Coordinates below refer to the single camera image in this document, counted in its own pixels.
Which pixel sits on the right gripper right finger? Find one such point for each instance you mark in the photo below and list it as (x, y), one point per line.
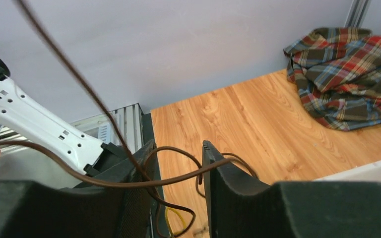
(241, 206)

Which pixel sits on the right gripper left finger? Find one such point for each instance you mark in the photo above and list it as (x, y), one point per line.
(39, 200)

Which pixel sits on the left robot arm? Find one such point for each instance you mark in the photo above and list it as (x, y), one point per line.
(83, 153)

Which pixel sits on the white plastic bin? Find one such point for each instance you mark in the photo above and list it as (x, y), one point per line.
(370, 172)

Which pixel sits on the plaid cloth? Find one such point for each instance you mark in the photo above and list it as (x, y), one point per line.
(337, 73)

